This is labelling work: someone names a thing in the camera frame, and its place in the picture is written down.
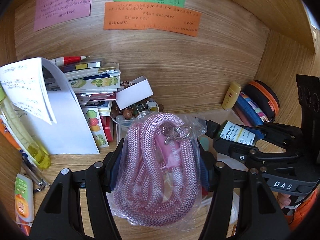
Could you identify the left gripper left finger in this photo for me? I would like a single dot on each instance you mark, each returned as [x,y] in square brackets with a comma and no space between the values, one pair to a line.
[59,215]

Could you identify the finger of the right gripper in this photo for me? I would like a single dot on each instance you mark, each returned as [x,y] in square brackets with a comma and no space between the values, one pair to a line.
[249,154]
[275,133]

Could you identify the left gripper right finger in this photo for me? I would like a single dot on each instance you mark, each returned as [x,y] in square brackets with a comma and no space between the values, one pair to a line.
[259,215]

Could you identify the dark green spray bottle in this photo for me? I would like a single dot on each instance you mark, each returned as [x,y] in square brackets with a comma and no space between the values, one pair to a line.
[228,131]

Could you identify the teal white tube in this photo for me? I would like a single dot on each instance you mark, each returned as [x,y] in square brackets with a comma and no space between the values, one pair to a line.
[204,141]

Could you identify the person right hand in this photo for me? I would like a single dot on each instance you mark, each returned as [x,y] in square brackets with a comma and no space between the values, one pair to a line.
[283,200]

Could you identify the pens and markers group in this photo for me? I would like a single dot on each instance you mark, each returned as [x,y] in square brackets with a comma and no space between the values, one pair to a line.
[25,228]

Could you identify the white orange lotion tube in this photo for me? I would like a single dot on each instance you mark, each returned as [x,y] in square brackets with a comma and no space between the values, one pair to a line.
[24,198]

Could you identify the clear plastic storage bin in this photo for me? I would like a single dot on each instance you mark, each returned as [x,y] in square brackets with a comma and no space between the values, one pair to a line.
[159,177]

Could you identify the blue patchwork pencil pouch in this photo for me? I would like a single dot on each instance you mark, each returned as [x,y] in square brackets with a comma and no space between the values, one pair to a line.
[249,109]

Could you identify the black orange zip case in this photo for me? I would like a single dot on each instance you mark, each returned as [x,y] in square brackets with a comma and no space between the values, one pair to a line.
[264,97]

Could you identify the pink wallet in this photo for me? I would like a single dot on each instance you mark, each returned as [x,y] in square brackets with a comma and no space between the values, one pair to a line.
[241,115]

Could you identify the yellow small lotion bottle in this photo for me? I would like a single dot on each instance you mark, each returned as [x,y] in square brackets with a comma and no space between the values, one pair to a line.
[231,96]

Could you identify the yellow green spray bottle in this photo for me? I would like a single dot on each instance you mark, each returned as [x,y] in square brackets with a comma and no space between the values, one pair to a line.
[27,144]

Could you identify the white folded paper sheets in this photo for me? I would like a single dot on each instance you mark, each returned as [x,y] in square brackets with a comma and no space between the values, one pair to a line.
[47,106]

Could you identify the orange sunscreen tube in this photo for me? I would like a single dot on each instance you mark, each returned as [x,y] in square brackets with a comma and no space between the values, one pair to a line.
[8,136]

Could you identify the fruit sticker sheet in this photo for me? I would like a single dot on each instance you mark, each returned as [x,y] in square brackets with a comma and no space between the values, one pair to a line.
[95,125]

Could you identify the bowl of trinkets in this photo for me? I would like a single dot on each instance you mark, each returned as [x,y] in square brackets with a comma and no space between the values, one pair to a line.
[135,110]

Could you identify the white small box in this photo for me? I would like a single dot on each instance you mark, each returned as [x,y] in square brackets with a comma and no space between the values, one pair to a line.
[140,90]

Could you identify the stack of books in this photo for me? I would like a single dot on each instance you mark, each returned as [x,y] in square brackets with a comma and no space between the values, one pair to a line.
[94,83]

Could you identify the red white marker pen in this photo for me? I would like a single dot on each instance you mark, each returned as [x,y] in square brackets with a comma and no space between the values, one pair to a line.
[66,60]

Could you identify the orange sticky note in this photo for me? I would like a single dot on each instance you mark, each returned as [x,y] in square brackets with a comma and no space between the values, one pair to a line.
[147,15]

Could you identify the pink sticky note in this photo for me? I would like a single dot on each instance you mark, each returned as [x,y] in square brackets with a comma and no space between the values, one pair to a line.
[51,12]

